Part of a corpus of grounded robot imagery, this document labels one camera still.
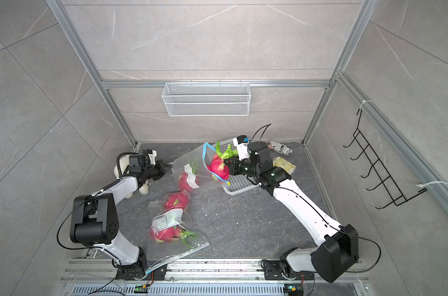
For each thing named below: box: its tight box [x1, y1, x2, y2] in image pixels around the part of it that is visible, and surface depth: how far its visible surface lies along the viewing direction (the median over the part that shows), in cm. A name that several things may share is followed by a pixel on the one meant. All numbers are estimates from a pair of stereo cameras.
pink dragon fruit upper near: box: [163, 190, 190, 213], surface depth 85 cm
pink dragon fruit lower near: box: [149, 225, 199, 249], surface depth 77 cm
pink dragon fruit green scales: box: [206, 141, 239, 181], surface depth 76 cm
